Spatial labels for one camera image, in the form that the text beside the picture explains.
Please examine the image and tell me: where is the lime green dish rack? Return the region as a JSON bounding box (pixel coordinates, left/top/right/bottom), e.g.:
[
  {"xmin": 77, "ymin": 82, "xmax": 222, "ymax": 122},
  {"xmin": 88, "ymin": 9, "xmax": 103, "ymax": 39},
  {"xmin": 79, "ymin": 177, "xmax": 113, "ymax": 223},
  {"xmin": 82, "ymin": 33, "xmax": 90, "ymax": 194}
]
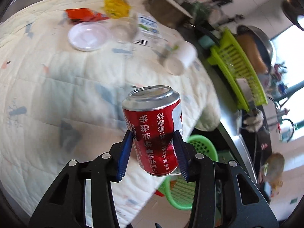
[{"xmin": 207, "ymin": 27, "xmax": 269, "ymax": 112}]

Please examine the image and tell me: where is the orange snack wrapper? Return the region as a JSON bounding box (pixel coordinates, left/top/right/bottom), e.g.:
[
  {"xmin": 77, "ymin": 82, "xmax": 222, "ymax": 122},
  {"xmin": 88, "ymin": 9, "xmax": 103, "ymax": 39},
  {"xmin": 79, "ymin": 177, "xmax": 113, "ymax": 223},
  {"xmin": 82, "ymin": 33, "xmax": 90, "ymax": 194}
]
[{"xmin": 64, "ymin": 8, "xmax": 111, "ymax": 24}]

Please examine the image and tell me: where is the white rag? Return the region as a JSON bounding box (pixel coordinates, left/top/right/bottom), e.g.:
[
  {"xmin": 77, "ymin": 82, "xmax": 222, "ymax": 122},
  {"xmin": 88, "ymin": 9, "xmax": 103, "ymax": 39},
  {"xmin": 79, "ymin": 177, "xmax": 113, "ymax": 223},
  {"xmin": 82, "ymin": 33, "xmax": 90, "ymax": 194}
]
[{"xmin": 243, "ymin": 109, "xmax": 264, "ymax": 132}]

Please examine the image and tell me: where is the dented red drink can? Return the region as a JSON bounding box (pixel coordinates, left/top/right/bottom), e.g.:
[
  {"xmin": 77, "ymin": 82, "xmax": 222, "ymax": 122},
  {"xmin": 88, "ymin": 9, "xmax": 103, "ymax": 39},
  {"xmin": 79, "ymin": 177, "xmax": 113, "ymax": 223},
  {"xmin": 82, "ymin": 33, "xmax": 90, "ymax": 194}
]
[{"xmin": 122, "ymin": 85, "xmax": 183, "ymax": 177}]

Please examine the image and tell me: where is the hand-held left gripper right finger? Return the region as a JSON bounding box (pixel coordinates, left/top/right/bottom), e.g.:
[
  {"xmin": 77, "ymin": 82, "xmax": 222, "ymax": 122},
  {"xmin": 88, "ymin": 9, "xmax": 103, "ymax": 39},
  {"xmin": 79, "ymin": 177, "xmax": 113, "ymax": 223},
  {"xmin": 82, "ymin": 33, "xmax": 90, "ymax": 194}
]
[{"xmin": 173, "ymin": 131, "xmax": 279, "ymax": 228}]

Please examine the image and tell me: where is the cream quilted printed mat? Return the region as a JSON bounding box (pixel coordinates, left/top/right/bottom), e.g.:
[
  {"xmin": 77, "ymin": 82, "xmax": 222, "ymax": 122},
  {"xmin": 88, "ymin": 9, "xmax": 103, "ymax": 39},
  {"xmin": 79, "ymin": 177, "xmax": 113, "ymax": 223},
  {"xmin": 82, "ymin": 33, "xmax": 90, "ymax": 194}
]
[{"xmin": 0, "ymin": 0, "xmax": 222, "ymax": 228}]

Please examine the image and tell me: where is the steel colander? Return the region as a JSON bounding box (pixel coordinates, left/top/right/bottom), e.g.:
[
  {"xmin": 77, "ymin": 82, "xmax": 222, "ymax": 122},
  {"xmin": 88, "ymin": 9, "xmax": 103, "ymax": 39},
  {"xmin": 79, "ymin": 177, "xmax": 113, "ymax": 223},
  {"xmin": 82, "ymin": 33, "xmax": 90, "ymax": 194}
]
[{"xmin": 236, "ymin": 25, "xmax": 277, "ymax": 74}]

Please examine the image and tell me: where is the brown clay bowl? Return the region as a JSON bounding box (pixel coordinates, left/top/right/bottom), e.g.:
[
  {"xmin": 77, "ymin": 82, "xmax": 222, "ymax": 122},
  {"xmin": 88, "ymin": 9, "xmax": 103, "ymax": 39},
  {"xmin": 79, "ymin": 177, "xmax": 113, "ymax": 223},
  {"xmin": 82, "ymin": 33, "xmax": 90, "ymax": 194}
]
[{"xmin": 237, "ymin": 34, "xmax": 269, "ymax": 74}]

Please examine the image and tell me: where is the yellow snack wrapper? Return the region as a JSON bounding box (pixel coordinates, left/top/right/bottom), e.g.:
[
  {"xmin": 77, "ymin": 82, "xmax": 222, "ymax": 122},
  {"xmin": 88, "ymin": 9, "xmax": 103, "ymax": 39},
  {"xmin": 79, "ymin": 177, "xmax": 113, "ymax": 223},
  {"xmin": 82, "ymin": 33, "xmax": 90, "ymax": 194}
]
[{"xmin": 104, "ymin": 0, "xmax": 131, "ymax": 19}]

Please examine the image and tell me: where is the clear bottle with blue label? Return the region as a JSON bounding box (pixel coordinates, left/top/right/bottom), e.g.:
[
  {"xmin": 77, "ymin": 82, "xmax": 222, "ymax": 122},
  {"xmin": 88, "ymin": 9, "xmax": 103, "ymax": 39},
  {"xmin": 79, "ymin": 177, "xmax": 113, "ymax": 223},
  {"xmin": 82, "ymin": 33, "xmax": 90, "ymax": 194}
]
[{"xmin": 132, "ymin": 14, "xmax": 180, "ymax": 60}]

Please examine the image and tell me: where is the white round plastic lid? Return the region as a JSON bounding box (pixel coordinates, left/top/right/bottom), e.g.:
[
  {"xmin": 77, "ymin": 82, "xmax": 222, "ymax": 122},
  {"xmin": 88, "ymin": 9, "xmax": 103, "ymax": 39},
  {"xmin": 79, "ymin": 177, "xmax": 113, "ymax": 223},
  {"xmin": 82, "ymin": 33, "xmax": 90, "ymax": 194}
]
[{"xmin": 67, "ymin": 22, "xmax": 108, "ymax": 52}]

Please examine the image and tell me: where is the clear plastic cup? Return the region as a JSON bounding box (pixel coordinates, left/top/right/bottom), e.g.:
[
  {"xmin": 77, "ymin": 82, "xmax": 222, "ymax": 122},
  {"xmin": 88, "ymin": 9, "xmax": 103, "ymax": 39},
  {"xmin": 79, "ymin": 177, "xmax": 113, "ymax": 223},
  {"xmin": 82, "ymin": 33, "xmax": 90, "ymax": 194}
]
[{"xmin": 110, "ymin": 14, "xmax": 139, "ymax": 44}]

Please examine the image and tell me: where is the white paper cup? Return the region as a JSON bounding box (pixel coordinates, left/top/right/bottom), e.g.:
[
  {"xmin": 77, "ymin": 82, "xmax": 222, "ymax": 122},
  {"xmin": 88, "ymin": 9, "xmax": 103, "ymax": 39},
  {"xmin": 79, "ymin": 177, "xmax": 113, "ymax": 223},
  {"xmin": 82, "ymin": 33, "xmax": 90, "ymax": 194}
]
[{"xmin": 164, "ymin": 40, "xmax": 197, "ymax": 75}]

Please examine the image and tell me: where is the green perforated plastic basket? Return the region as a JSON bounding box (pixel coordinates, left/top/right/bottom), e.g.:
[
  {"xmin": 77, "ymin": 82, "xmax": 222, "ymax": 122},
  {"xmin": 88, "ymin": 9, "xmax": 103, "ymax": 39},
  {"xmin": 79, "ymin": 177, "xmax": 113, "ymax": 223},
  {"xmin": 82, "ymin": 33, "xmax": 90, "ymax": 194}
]
[{"xmin": 157, "ymin": 134, "xmax": 219, "ymax": 211}]

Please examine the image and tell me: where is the green utensil jar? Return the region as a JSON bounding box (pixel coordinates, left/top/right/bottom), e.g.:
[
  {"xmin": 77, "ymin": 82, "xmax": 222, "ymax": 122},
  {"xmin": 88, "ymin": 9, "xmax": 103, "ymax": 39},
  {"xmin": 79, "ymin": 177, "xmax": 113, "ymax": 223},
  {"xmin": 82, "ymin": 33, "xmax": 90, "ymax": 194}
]
[{"xmin": 190, "ymin": 1, "xmax": 210, "ymax": 22}]

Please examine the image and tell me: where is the brown enamel pot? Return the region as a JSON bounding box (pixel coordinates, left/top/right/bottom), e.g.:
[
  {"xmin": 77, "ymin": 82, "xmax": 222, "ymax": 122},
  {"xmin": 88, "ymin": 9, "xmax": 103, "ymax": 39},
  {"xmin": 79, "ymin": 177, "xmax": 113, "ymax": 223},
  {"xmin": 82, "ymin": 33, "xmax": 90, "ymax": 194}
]
[{"xmin": 147, "ymin": 0, "xmax": 193, "ymax": 29}]

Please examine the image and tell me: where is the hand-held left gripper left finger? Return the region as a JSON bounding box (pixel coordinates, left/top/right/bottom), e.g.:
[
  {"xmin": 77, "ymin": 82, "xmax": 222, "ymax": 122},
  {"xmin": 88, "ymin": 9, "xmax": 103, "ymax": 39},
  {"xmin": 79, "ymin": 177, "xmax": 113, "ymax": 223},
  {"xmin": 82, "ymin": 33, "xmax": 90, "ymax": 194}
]
[{"xmin": 28, "ymin": 131, "xmax": 133, "ymax": 228}]

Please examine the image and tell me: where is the teal bottle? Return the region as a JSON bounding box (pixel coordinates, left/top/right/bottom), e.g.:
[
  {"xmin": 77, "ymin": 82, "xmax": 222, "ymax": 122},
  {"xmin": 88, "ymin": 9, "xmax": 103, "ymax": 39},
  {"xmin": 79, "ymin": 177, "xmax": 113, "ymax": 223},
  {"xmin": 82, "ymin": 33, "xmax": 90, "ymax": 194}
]
[{"xmin": 198, "ymin": 34, "xmax": 215, "ymax": 49}]

